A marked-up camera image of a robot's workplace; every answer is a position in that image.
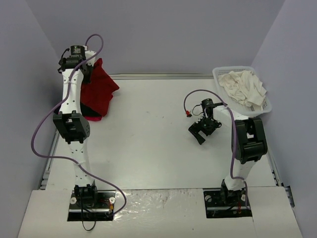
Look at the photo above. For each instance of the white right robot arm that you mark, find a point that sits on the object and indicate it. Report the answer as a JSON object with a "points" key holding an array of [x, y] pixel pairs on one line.
{"points": [[248, 144]]}

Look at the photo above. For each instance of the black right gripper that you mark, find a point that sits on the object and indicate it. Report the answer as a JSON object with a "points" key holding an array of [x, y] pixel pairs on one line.
{"points": [[201, 127]]}

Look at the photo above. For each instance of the white t-shirts pile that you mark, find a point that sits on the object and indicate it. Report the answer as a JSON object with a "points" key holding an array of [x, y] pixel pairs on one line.
{"points": [[244, 87]]}

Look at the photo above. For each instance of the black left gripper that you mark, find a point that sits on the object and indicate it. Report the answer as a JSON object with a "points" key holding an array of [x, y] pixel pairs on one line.
{"points": [[87, 72]]}

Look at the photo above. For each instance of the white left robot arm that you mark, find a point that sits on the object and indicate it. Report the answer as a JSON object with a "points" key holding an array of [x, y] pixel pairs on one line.
{"points": [[72, 125]]}

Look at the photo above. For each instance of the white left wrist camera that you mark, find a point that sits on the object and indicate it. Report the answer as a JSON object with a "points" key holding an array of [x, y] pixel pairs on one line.
{"points": [[91, 55]]}

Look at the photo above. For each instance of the folded black t-shirt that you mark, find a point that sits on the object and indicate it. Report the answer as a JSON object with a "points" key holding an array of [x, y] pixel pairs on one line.
{"points": [[87, 111]]}

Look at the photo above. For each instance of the folded red t-shirt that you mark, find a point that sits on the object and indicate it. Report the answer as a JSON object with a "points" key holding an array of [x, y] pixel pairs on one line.
{"points": [[97, 118]]}

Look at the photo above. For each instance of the white plastic laundry basket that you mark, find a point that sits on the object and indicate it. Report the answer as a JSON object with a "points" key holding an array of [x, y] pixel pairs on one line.
{"points": [[247, 111]]}

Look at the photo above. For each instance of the red t-shirt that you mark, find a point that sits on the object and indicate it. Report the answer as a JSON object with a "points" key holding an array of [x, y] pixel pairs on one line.
{"points": [[97, 118], [98, 94]]}

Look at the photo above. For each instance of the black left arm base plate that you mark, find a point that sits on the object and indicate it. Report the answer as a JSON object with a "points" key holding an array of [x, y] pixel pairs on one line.
{"points": [[100, 210]]}

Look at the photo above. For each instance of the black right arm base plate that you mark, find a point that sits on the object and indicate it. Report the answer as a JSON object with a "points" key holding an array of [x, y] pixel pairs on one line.
{"points": [[217, 208]]}

